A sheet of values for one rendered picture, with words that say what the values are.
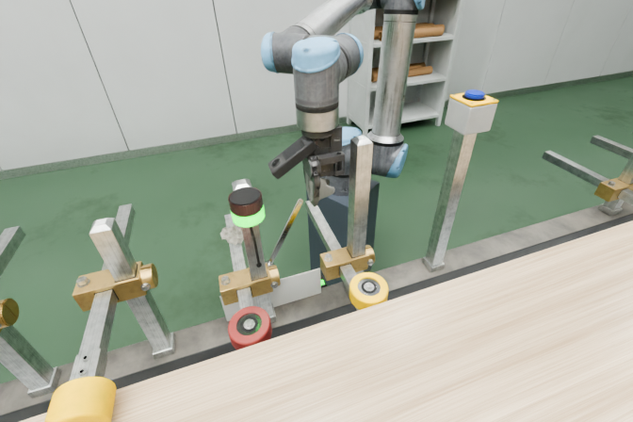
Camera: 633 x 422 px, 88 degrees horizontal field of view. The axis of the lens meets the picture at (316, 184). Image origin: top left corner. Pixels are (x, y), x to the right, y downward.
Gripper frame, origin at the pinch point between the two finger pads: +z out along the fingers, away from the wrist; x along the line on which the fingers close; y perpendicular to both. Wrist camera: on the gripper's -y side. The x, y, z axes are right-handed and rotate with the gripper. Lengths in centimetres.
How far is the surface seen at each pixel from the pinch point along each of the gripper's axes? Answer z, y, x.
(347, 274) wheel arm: 13.4, 4.1, -13.5
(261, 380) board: 7.6, -20.0, -33.5
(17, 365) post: 16, -66, -10
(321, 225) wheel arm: 13.5, 4.3, 5.5
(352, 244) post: 7.9, 7.0, -9.7
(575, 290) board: 8, 44, -38
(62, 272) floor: 98, -123, 112
